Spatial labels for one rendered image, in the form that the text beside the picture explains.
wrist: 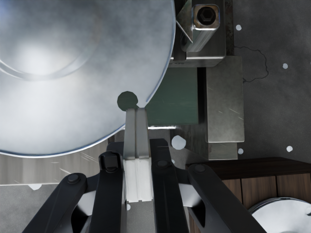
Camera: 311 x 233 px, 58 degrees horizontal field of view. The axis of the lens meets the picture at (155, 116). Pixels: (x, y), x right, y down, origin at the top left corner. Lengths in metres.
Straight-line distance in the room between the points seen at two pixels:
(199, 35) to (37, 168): 0.23
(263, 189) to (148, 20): 0.60
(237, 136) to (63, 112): 0.27
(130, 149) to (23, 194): 1.05
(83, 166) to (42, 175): 0.04
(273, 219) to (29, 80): 0.67
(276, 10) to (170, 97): 0.91
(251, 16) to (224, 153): 0.84
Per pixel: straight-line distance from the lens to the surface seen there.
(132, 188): 0.16
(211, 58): 0.40
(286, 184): 0.84
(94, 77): 0.31
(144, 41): 0.31
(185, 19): 0.32
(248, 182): 0.80
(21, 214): 1.22
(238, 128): 0.47
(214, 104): 0.46
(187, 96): 0.45
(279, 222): 0.82
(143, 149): 0.16
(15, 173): 0.33
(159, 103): 0.44
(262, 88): 1.19
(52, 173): 0.32
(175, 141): 0.44
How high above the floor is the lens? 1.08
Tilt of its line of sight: 87 degrees down
